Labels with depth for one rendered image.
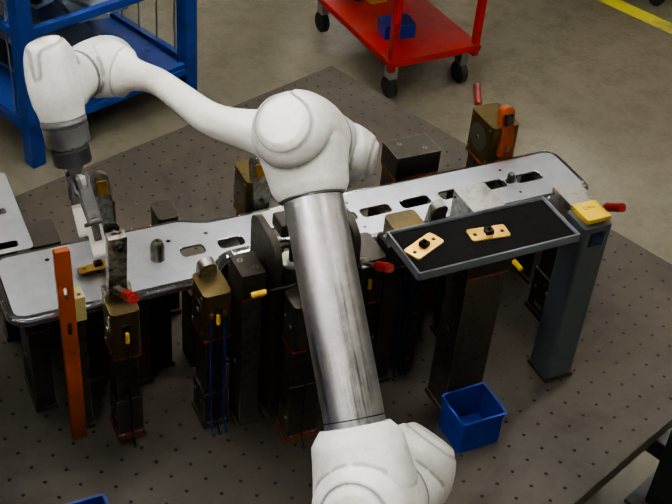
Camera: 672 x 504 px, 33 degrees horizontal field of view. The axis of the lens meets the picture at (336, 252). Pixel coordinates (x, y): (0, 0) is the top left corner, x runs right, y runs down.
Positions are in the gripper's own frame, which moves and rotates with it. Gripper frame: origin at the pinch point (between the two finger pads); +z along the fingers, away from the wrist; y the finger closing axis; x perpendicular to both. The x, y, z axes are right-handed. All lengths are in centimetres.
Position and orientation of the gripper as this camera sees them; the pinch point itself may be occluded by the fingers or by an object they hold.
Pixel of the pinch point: (92, 240)
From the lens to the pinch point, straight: 235.7
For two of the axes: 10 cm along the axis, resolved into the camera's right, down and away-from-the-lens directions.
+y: -4.1, -3.0, 8.6
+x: -9.0, 2.8, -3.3
